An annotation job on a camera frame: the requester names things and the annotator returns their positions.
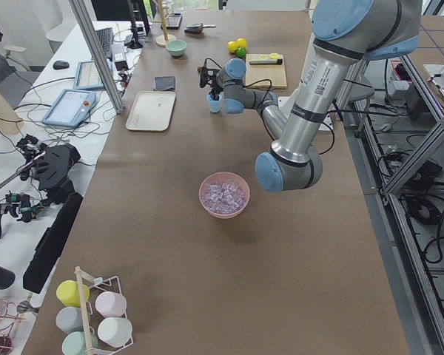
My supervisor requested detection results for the blue teach pendant near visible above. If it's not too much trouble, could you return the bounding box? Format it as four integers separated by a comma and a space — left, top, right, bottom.
41, 89, 96, 128

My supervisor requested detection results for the blue teach pendant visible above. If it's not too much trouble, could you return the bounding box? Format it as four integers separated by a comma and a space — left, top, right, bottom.
41, 89, 96, 128
73, 61, 104, 90

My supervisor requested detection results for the black computer mouse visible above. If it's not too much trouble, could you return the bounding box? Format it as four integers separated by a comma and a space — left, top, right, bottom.
53, 60, 70, 70

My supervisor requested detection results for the aluminium frame post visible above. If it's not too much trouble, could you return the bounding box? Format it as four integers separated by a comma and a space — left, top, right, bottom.
69, 0, 124, 114

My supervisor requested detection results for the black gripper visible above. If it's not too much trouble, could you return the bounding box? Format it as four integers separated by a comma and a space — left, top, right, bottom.
199, 67, 222, 95

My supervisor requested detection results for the green lime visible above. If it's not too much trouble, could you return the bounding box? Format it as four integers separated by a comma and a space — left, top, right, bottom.
235, 47, 246, 58

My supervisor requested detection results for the wooden cutting board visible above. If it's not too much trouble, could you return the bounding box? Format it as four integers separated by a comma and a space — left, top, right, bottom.
245, 53, 288, 89

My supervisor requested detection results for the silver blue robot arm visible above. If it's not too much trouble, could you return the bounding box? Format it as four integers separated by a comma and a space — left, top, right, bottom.
200, 1, 422, 192

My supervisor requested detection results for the white wire cup rack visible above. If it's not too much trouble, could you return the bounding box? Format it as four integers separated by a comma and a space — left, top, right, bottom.
75, 266, 134, 354

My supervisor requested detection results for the pink cup on rack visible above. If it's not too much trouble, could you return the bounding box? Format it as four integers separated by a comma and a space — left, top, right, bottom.
95, 291, 127, 317

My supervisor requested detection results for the mint green bowl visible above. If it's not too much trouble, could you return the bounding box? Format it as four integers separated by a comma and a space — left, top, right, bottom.
166, 39, 187, 58

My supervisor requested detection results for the blue teach pendant far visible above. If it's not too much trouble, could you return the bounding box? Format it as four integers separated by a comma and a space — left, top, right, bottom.
73, 61, 104, 90

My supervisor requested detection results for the yellow lemon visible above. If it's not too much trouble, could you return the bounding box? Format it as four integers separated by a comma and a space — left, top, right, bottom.
226, 41, 238, 53
236, 38, 248, 49

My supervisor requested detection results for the black keyboard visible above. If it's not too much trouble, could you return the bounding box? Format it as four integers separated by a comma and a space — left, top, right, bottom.
95, 27, 113, 58

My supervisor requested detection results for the yellow lemon upper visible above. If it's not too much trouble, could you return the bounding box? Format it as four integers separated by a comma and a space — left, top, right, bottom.
226, 41, 238, 53

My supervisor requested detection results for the white cup on rack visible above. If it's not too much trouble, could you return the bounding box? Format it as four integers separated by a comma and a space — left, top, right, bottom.
98, 317, 132, 348

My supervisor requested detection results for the yellow lemon lower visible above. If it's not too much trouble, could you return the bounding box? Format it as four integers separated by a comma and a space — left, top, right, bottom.
236, 38, 248, 49

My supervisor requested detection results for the grey cup on rack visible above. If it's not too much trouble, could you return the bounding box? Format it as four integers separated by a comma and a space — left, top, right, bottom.
55, 306, 83, 334

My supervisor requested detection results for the light blue plastic cup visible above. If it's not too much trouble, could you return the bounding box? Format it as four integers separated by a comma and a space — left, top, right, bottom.
206, 93, 223, 113

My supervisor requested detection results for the cream rabbit tray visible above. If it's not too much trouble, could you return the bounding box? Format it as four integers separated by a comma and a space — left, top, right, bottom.
125, 91, 176, 132

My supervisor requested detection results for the grey folded cloth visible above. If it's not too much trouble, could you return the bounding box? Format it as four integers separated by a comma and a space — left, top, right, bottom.
152, 75, 175, 91

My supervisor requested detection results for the steel ice scoop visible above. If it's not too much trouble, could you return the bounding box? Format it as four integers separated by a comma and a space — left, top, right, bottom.
184, 22, 217, 35

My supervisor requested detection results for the green cup on rack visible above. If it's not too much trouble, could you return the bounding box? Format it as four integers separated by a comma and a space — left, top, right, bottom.
61, 331, 87, 355

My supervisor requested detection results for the wooden cup stand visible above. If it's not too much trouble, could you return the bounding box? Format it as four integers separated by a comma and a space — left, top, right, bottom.
151, 0, 176, 48

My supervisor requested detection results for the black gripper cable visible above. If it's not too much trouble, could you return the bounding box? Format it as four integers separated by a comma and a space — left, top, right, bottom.
203, 57, 337, 156

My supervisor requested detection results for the pink bowl of ice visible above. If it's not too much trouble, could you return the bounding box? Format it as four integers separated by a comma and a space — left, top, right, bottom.
198, 172, 250, 219

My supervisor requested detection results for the yellow cup on rack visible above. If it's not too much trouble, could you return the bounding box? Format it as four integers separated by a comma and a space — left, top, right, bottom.
55, 280, 81, 308

